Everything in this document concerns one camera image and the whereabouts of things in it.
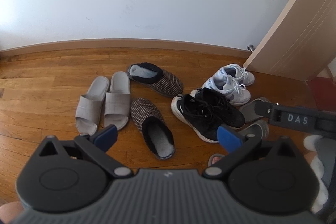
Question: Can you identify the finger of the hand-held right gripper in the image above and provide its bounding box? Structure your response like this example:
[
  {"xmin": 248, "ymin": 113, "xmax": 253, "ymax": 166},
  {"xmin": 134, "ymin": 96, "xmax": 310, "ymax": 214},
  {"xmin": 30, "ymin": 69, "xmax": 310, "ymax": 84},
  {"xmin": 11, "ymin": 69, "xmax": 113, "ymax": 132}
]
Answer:
[{"xmin": 255, "ymin": 100, "xmax": 272, "ymax": 120}]

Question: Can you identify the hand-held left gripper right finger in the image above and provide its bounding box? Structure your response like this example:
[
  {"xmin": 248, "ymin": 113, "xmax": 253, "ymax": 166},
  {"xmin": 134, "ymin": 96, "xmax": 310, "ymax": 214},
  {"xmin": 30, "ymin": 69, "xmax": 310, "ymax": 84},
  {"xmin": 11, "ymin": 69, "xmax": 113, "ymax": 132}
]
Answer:
[{"xmin": 202, "ymin": 124, "xmax": 306, "ymax": 179}]

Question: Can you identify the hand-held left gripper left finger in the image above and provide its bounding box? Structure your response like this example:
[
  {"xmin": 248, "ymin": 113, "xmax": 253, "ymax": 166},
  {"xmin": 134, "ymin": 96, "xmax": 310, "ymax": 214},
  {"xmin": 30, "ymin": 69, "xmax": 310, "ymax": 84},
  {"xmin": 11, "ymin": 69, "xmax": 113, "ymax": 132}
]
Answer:
[{"xmin": 39, "ymin": 124, "xmax": 134, "ymax": 178}]

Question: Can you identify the grey slide slipper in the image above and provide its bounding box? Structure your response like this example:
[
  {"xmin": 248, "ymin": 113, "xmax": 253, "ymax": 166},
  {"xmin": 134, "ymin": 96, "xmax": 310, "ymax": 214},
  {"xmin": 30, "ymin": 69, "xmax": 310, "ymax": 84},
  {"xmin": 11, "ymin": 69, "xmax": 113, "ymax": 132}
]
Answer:
[
  {"xmin": 75, "ymin": 76, "xmax": 110, "ymax": 136},
  {"xmin": 103, "ymin": 71, "xmax": 131, "ymax": 131}
]

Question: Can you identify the black white-soled sneaker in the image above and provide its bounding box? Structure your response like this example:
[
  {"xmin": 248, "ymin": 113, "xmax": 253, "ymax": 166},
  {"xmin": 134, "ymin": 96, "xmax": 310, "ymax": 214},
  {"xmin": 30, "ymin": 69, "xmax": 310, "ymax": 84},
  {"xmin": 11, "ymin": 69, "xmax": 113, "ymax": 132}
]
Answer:
[
  {"xmin": 171, "ymin": 94, "xmax": 232, "ymax": 144},
  {"xmin": 190, "ymin": 87, "xmax": 246, "ymax": 130}
]

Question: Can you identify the dark grey sandal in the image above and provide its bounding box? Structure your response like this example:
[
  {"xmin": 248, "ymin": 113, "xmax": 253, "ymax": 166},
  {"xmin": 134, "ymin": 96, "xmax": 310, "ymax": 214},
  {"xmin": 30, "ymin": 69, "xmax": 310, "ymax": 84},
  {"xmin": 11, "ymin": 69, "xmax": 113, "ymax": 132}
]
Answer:
[
  {"xmin": 238, "ymin": 120, "xmax": 270, "ymax": 141},
  {"xmin": 239, "ymin": 97, "xmax": 271, "ymax": 123}
]

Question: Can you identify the person's foot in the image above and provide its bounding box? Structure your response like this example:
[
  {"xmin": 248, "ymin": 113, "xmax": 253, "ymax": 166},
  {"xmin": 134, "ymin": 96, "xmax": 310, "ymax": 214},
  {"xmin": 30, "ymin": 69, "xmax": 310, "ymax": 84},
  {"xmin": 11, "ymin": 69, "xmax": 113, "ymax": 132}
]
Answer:
[{"xmin": 208, "ymin": 154, "xmax": 226, "ymax": 167}]

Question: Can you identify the white blue-trimmed sneaker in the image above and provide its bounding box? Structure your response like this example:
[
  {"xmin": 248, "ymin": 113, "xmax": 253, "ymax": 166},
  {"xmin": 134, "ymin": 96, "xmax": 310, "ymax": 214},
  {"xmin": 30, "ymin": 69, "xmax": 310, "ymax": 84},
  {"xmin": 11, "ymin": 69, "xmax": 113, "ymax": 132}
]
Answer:
[
  {"xmin": 217, "ymin": 64, "xmax": 255, "ymax": 87},
  {"xmin": 201, "ymin": 74, "xmax": 251, "ymax": 105}
]

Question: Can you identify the person's clothing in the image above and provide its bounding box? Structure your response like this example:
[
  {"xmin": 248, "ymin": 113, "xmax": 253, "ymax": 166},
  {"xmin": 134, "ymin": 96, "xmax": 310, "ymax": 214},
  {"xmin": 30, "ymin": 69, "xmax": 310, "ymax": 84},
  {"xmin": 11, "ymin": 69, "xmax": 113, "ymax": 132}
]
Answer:
[{"xmin": 303, "ymin": 134, "xmax": 336, "ymax": 222}]

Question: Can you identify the checkered fleece-lined slipper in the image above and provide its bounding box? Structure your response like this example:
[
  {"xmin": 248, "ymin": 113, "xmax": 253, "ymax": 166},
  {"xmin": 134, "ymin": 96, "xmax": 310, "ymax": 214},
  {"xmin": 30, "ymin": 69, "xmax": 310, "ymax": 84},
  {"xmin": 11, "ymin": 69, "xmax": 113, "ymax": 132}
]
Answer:
[
  {"xmin": 127, "ymin": 62, "xmax": 184, "ymax": 98},
  {"xmin": 130, "ymin": 98, "xmax": 176, "ymax": 161}
]

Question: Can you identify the beige wooden door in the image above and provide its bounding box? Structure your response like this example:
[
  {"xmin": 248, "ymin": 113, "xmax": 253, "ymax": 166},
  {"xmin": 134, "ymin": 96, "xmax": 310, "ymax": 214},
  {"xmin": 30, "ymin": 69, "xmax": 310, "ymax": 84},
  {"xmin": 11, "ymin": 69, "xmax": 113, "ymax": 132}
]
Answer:
[{"xmin": 243, "ymin": 0, "xmax": 336, "ymax": 83}]

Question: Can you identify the wooden baseboard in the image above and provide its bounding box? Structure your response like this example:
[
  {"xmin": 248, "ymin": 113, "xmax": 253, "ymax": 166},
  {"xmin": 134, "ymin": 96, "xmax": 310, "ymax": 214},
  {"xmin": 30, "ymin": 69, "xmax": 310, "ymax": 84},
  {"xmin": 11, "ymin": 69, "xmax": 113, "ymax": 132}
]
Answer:
[{"xmin": 0, "ymin": 39, "xmax": 250, "ymax": 61}]

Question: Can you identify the person's bare leg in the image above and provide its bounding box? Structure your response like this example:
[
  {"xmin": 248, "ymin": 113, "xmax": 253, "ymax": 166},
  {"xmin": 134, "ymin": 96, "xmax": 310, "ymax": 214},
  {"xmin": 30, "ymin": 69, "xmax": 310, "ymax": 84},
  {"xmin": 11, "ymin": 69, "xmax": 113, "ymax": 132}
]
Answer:
[{"xmin": 0, "ymin": 200, "xmax": 25, "ymax": 224}]

